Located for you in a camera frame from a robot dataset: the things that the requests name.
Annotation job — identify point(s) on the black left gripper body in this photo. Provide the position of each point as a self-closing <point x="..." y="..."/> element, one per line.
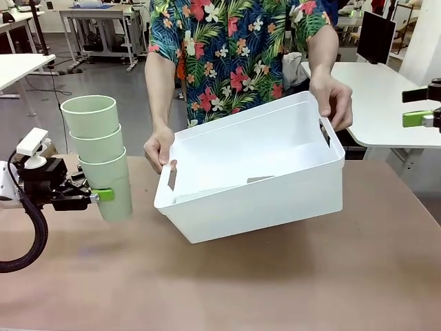
<point x="41" y="182"/>

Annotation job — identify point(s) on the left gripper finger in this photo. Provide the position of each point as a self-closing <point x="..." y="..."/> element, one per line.
<point x="103" y="195"/>
<point x="77" y="180"/>

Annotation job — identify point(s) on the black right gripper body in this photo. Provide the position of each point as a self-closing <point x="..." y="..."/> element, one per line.
<point x="438" y="119"/>

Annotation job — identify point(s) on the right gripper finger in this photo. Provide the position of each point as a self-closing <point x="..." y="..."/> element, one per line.
<point x="417" y="95"/>
<point x="417" y="119"/>

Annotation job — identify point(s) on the white plastic basket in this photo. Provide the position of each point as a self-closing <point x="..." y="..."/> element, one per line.
<point x="258" y="193"/>

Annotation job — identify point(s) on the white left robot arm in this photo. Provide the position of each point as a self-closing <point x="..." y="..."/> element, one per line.
<point x="7" y="186"/>

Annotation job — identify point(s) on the person's right forearm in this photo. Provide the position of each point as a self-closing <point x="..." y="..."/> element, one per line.
<point x="156" y="100"/>

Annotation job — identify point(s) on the person's left forearm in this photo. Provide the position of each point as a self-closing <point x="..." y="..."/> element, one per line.
<point x="322" y="58"/>

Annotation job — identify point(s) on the person's right hand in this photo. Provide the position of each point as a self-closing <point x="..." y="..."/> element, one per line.
<point x="158" y="148"/>

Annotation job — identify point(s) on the person's left hand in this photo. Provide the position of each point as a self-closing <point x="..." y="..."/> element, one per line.
<point x="334" y="100"/>

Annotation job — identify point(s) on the white rounded table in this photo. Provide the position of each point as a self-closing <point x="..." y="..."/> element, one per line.
<point x="379" y="103"/>

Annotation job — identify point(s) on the wooden chair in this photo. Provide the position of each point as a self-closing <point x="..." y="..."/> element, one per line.
<point x="404" y="31"/>

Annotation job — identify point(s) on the black monitor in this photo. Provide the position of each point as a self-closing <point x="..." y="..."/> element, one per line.
<point x="375" y="34"/>

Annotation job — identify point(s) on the white side table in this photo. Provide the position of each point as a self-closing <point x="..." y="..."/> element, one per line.
<point x="20" y="69"/>

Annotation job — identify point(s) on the grey cloth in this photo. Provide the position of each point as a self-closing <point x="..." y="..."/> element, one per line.
<point x="293" y="69"/>

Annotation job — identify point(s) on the black pole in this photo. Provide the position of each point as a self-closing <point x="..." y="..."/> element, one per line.
<point x="38" y="27"/>

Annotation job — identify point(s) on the grey framed work table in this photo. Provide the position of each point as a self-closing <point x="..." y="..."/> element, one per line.
<point x="96" y="13"/>

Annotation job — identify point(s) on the person in floral shirt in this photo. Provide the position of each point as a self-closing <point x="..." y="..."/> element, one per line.
<point x="234" y="51"/>

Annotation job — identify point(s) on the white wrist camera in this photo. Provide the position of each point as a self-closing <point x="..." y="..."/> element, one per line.
<point x="32" y="145"/>

